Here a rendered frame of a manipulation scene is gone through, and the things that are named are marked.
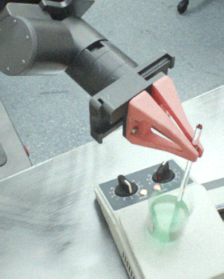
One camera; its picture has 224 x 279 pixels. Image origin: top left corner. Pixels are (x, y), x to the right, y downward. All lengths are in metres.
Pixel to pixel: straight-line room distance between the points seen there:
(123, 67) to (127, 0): 1.66
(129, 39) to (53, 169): 1.27
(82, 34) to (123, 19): 1.54
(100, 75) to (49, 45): 0.06
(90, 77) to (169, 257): 0.24
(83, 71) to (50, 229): 0.29
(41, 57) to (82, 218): 0.32
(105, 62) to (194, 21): 1.59
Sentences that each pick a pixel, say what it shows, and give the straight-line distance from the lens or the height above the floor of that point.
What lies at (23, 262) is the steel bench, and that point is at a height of 0.75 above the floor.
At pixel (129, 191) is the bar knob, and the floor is 0.81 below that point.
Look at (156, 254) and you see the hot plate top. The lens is 0.60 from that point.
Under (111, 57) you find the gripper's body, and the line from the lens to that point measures 0.49.
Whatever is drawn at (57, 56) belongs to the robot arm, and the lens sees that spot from 0.48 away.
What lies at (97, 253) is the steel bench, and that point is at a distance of 0.69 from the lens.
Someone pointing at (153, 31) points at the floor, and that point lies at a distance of 2.00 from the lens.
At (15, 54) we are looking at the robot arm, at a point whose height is 1.07.
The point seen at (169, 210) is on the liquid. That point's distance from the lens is 0.58.
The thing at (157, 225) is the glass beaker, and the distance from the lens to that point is 0.56.
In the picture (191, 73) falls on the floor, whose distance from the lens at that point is 1.87.
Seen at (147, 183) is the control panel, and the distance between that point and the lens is 0.68.
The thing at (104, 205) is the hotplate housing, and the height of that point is 0.80.
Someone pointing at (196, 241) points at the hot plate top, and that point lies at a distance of 0.61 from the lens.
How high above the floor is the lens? 1.40
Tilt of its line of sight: 56 degrees down
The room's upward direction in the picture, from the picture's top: straight up
